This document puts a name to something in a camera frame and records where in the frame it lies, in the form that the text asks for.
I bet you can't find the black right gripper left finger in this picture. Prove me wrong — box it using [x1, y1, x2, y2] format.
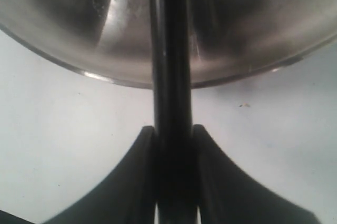
[48, 126, 155, 223]

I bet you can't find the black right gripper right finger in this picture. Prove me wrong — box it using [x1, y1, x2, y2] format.
[193, 125, 319, 224]

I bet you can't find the black handled paring knife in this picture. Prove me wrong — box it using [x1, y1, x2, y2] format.
[150, 0, 198, 223]

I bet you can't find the round stainless steel plate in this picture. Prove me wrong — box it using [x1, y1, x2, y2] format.
[1, 0, 336, 88]

